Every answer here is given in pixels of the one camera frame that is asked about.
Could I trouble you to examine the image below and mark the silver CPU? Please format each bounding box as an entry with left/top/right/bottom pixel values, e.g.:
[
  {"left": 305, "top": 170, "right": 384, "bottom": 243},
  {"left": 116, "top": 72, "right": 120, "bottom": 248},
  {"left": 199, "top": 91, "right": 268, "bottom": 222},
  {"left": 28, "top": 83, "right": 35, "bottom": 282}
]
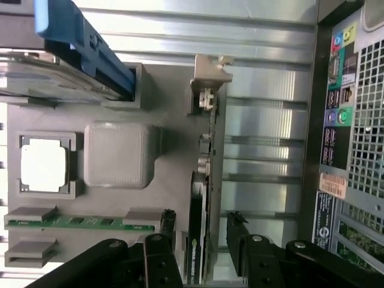
[{"left": 19, "top": 137, "right": 68, "bottom": 193}]

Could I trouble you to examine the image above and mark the pink case label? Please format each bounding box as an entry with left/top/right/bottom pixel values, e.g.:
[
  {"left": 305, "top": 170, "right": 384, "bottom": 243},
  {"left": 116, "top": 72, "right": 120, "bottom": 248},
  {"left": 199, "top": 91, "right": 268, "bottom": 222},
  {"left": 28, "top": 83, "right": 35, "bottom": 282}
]
[{"left": 319, "top": 172, "right": 349, "bottom": 199}]

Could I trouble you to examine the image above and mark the grey parts rack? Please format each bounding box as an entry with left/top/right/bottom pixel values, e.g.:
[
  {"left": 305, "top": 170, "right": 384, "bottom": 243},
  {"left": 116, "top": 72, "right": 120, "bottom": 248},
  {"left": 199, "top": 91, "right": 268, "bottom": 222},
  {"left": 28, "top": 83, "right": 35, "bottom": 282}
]
[{"left": 0, "top": 61, "right": 229, "bottom": 288}]

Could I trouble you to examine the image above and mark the hard disk with blue caddy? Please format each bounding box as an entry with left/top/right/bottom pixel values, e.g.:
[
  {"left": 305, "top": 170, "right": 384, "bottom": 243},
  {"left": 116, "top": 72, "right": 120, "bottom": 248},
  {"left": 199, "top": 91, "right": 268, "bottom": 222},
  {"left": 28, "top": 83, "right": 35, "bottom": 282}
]
[{"left": 0, "top": 0, "right": 136, "bottom": 103}]

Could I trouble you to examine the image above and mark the green RAM stick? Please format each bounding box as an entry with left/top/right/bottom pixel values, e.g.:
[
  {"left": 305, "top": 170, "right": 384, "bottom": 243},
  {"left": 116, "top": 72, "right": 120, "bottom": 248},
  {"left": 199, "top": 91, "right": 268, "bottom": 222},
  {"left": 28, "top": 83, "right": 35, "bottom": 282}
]
[{"left": 7, "top": 214, "right": 156, "bottom": 232}]

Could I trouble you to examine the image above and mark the open dark PC case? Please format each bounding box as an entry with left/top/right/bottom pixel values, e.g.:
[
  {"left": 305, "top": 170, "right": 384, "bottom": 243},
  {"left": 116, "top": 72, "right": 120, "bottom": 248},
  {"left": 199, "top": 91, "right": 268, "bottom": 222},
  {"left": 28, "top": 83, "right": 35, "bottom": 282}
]
[{"left": 299, "top": 0, "right": 384, "bottom": 271}]

